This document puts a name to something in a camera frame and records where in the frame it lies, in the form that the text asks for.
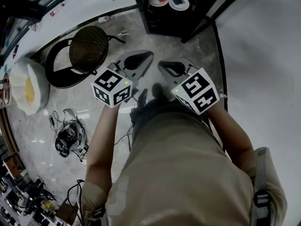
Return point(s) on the black window frame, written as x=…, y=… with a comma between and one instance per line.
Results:
x=30, y=8

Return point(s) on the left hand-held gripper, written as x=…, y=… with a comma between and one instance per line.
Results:
x=110, y=88

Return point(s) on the small white and red carton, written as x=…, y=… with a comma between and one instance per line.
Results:
x=104, y=19

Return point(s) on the black wicker chair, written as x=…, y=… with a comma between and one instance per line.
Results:
x=89, y=46

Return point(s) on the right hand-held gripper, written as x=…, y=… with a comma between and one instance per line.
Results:
x=197, y=91

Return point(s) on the black mini fridge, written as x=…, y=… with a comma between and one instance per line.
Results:
x=164, y=25

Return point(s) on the small teal object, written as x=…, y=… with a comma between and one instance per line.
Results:
x=5, y=67

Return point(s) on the crumpled clear plastic bottle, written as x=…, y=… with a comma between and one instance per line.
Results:
x=34, y=27

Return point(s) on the person's black trousers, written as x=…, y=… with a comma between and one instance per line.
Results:
x=145, y=116

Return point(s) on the clear bottle with red label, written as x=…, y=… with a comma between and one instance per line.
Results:
x=55, y=12

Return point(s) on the small dark bottle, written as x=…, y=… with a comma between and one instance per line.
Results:
x=15, y=51

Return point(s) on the white flower-shaped cushion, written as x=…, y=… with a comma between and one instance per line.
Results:
x=40, y=83

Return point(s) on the person's left forearm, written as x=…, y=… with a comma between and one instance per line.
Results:
x=101, y=145

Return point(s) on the person's beige shirt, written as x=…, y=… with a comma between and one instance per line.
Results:
x=183, y=178

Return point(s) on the person's right forearm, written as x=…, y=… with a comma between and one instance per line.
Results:
x=232, y=135

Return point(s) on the wooden stand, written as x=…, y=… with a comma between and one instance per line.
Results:
x=65, y=211

